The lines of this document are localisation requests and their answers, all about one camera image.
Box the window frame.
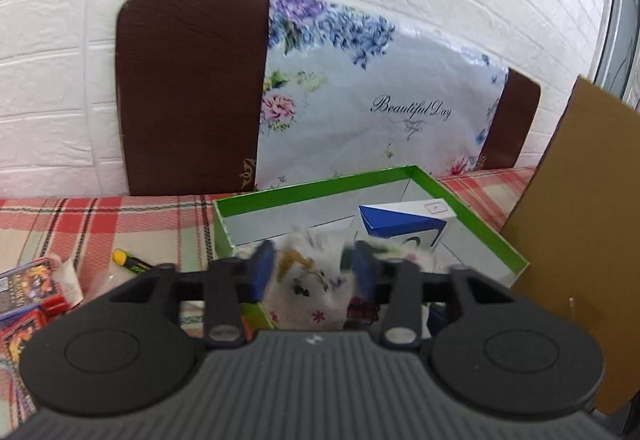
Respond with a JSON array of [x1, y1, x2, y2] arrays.
[[587, 0, 640, 113]]

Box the floral drawstring pouch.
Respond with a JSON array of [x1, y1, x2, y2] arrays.
[[260, 225, 436, 333]]

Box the black printed marker pen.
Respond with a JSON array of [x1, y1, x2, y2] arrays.
[[113, 248, 153, 272]]

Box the blue and white box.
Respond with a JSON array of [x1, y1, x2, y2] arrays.
[[357, 200, 457, 255]]

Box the brown cardboard sheet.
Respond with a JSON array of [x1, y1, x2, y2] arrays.
[[500, 74, 640, 418]]

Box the green cardboard box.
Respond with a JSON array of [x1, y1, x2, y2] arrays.
[[214, 165, 530, 332]]

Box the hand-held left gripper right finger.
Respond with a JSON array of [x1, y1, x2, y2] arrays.
[[345, 240, 518, 351]]

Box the red card packet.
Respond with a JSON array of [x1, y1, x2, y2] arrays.
[[0, 259, 68, 318], [0, 309, 50, 373]]

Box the floral plastic sheet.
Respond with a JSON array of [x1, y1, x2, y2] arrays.
[[255, 0, 509, 193]]

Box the plaid cloth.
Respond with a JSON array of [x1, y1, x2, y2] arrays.
[[0, 166, 538, 426]]

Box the white paper wrapper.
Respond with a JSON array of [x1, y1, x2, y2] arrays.
[[49, 256, 85, 307]]

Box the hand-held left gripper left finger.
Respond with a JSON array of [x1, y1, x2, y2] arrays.
[[107, 240, 277, 350]]

